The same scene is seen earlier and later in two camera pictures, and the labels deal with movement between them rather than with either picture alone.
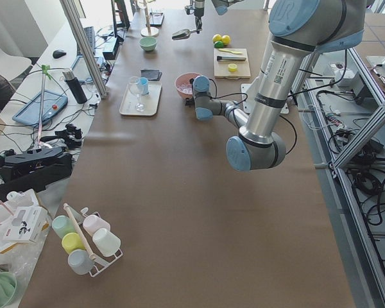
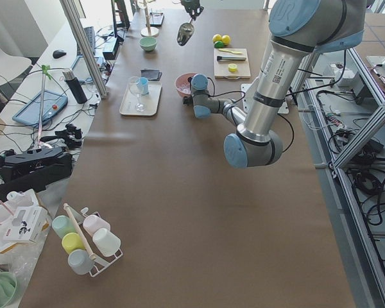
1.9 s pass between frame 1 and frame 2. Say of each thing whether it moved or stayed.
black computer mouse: stayed
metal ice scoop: moved
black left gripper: stayed
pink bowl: stayed
